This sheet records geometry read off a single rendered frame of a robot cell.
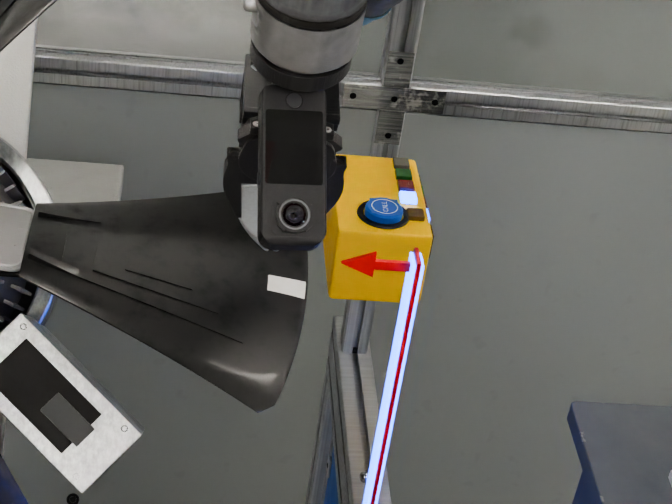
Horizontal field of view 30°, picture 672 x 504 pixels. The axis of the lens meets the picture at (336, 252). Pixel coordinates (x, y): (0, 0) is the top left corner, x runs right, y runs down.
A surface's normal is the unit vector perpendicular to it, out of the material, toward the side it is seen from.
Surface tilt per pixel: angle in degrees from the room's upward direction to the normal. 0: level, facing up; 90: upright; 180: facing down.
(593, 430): 0
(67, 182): 0
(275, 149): 45
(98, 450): 50
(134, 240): 9
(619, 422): 0
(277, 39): 104
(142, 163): 90
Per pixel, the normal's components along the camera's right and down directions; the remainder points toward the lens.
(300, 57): -0.09, 0.77
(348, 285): 0.07, 0.57
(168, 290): 0.29, -0.64
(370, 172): 0.12, -0.82
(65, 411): 0.13, -0.10
